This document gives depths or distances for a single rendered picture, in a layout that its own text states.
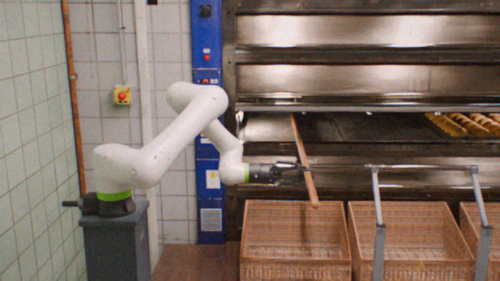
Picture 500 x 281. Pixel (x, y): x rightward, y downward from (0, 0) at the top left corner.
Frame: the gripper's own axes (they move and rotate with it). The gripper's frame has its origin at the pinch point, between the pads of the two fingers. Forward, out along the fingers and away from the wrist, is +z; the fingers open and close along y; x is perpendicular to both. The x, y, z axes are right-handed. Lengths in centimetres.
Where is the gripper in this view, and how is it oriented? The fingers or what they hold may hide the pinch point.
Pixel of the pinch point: (306, 172)
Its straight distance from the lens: 238.0
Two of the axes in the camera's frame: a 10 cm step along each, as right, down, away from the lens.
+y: 0.0, 9.7, 2.6
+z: 10.0, 0.0, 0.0
